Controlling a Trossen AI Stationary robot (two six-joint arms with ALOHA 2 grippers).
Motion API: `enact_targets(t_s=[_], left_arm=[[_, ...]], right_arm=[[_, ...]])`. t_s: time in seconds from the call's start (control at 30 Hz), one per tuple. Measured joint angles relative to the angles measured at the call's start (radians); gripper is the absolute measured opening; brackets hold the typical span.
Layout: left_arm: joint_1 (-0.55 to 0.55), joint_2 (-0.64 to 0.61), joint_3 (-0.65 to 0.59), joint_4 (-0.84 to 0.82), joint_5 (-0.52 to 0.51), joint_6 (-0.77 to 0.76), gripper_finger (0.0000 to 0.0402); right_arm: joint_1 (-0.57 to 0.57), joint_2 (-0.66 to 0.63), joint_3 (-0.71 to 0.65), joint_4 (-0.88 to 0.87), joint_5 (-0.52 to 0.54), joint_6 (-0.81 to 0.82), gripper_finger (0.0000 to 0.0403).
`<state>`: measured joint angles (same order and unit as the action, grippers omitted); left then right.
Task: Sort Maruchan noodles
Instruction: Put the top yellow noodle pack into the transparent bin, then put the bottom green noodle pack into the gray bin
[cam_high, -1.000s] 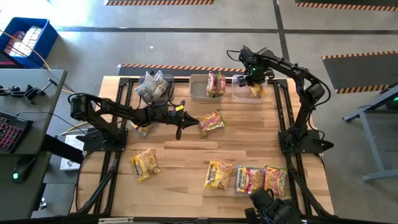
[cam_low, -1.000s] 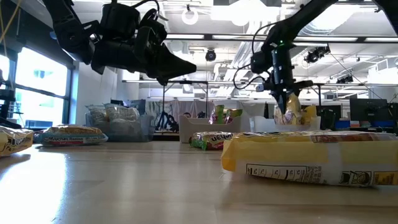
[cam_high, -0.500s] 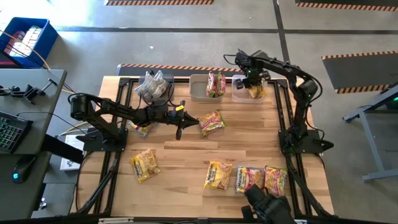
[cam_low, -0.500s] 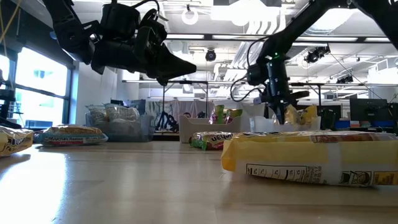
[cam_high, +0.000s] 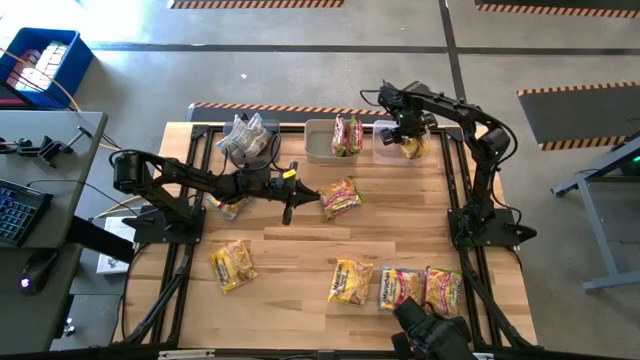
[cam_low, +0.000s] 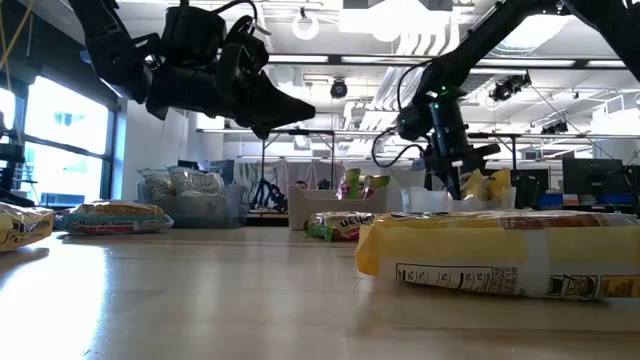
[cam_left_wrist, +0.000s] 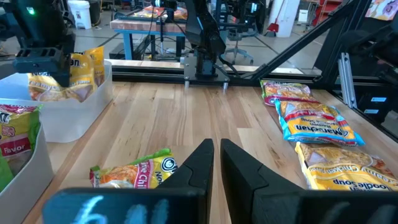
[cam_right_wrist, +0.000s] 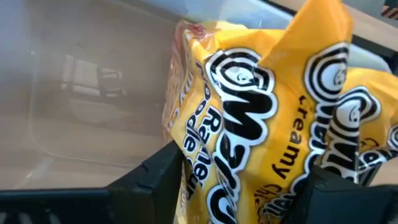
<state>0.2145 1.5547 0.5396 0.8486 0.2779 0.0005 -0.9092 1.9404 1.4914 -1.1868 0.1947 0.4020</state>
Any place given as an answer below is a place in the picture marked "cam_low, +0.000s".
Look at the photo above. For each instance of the black ceiling track lights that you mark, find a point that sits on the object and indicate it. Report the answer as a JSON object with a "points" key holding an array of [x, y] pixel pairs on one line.
{"points": [[510, 87], [555, 127]]}

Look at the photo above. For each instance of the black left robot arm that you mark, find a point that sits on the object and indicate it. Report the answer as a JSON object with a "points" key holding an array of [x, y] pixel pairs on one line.
{"points": [[110, 50]]}

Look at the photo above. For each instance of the blue storage boxes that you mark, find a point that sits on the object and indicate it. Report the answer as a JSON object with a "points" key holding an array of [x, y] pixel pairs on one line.
{"points": [[550, 200]]}

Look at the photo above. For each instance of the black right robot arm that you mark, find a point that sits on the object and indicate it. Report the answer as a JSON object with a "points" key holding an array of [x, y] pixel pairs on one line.
{"points": [[475, 45]]}

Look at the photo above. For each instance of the large bright window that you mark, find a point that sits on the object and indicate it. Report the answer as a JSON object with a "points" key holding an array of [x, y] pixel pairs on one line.
{"points": [[65, 165]]}

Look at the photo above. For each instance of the blue Maruchan noodle pack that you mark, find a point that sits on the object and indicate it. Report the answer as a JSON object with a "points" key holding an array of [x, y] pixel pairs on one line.
{"points": [[197, 181], [155, 182], [115, 220]]}

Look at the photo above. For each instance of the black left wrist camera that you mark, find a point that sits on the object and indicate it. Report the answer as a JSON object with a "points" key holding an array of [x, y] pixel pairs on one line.
{"points": [[242, 65]]}

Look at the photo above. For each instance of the person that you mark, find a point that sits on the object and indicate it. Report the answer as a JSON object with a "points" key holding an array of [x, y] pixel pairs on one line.
{"points": [[300, 185]]}

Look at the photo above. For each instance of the clear plastic bin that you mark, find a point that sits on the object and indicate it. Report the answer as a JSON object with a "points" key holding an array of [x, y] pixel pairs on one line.
{"points": [[425, 201], [200, 212]]}

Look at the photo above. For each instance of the black tripod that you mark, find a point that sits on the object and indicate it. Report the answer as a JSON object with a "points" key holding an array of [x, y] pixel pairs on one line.
{"points": [[267, 195]]}

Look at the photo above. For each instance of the black computer monitor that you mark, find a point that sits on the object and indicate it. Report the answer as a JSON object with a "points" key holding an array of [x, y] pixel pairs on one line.
{"points": [[186, 163], [225, 170], [530, 180], [592, 175]]}

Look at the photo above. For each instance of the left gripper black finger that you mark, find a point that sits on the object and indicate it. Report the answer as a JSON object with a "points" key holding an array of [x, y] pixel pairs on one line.
{"points": [[282, 100], [270, 120]]}

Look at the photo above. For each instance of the white fabric screen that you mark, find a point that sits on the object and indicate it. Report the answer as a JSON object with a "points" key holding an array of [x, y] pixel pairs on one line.
{"points": [[300, 172]]}

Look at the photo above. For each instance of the yellow Maruchan noodle pack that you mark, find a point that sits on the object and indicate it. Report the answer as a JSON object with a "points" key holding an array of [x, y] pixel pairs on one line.
{"points": [[474, 186], [475, 250], [500, 184], [20, 225]]}

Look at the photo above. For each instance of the light grey plastic bin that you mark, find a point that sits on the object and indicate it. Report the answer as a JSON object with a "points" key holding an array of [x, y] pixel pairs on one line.
{"points": [[320, 205]]}

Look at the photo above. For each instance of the dark window-side equipment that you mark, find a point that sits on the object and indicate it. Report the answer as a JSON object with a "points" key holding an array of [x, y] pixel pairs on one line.
{"points": [[7, 165]]}

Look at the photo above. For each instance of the long ceiling light strip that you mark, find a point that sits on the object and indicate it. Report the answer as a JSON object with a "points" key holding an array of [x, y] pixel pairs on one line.
{"points": [[300, 58]]}

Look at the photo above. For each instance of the black ceiling spotlight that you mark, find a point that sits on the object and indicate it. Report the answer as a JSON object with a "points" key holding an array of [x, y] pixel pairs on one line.
{"points": [[339, 90]]}

